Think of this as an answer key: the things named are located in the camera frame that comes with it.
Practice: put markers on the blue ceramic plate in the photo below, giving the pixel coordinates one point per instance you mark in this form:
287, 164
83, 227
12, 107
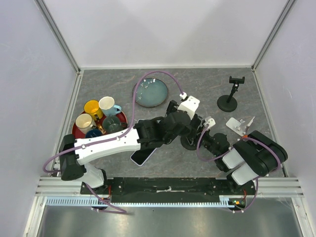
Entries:
151, 93

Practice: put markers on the black phone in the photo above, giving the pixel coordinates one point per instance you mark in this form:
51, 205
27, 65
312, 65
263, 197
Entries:
196, 122

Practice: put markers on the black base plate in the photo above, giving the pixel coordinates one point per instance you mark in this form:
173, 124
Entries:
171, 190

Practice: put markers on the grey mug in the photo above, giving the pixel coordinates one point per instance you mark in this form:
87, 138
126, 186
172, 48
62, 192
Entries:
112, 124

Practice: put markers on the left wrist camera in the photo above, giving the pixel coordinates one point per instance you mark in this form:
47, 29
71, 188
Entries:
190, 105

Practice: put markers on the red round tray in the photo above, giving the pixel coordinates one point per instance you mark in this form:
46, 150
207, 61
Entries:
79, 135

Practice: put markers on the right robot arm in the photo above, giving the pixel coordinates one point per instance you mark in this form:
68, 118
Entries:
252, 156

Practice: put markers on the yellow mug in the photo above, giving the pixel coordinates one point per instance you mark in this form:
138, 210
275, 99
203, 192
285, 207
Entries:
92, 108

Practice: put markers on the cream cup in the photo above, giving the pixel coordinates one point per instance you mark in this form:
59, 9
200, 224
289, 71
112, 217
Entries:
85, 123

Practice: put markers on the white light-blue mug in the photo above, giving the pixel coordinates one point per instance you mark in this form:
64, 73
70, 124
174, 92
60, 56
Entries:
108, 106

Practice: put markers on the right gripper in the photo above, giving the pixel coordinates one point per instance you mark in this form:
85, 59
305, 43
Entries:
206, 132

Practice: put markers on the lilac case phone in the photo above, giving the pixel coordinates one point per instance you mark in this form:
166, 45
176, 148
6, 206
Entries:
141, 156

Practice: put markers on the dark blue mug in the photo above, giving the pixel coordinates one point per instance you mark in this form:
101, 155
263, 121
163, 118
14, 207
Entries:
94, 133

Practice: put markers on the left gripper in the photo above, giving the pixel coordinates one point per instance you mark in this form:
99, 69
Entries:
173, 107

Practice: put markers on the white folding phone stand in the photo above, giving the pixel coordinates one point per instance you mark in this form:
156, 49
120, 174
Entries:
240, 127

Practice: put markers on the black phone stand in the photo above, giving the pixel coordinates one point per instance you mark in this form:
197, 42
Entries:
228, 103
190, 143

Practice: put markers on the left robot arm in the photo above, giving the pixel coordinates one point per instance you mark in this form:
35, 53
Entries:
76, 154

